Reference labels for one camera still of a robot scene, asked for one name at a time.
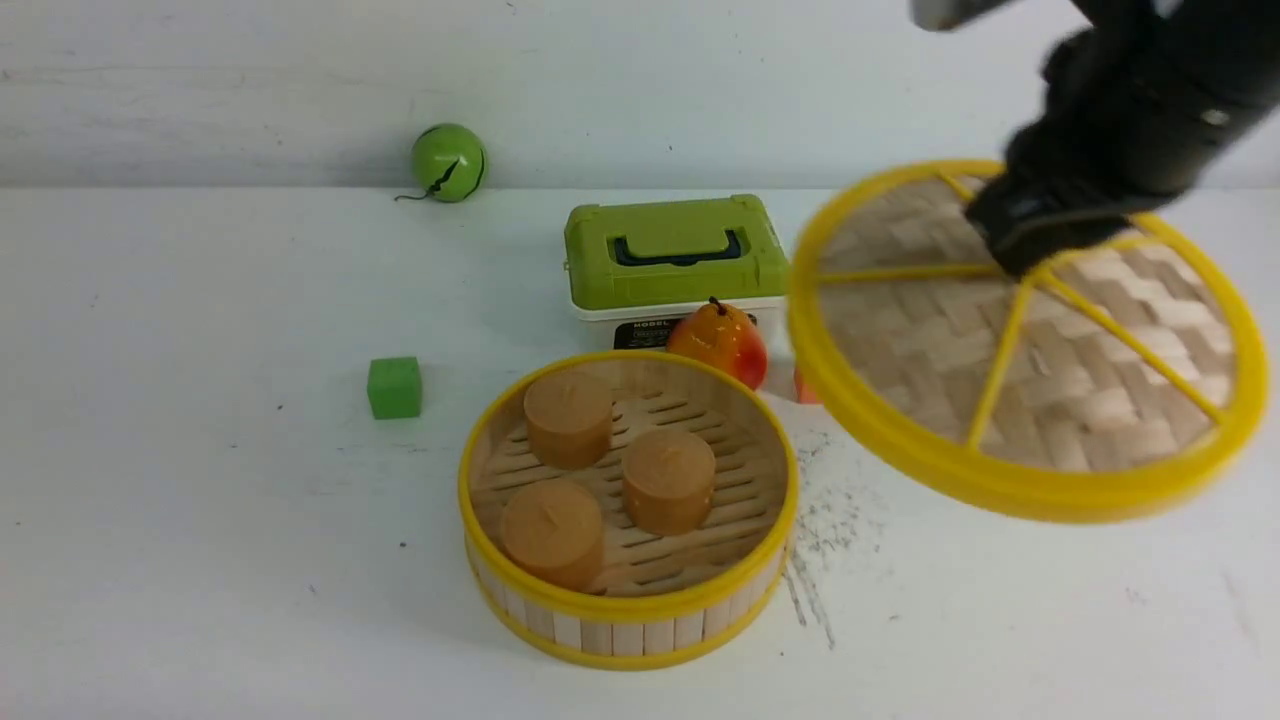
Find brown cylindrical bun back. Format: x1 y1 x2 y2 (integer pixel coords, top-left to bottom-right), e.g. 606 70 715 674
524 370 613 470

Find brown cylindrical bun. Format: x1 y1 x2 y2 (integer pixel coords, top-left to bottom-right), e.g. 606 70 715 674
524 370 613 470
499 479 605 591
622 428 716 536

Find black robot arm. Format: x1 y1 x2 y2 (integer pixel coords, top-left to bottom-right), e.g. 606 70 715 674
965 1 1279 278

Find yellow woven bamboo steamer lid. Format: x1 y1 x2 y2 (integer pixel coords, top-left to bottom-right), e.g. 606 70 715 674
788 159 1270 524

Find green toy ball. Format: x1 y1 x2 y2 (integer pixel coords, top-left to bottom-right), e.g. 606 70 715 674
394 122 488 202

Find green and white storage box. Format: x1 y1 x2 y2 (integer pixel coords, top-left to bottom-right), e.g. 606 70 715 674
563 193 788 350

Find orange red toy pear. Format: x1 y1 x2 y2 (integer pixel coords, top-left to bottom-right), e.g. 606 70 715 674
666 297 769 389

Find green cube block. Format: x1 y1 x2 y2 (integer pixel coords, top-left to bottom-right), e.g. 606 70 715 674
366 356 422 420

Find brown cylindrical bun front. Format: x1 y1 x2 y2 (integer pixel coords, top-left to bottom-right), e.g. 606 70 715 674
499 479 605 591

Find orange cube block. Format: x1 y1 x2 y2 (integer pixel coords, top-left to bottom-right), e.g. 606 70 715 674
794 366 823 405

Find brown cylindrical bun right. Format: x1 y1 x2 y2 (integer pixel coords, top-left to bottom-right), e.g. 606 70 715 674
622 428 716 536

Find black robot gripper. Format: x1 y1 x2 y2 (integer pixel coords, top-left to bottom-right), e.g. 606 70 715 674
965 20 1279 277

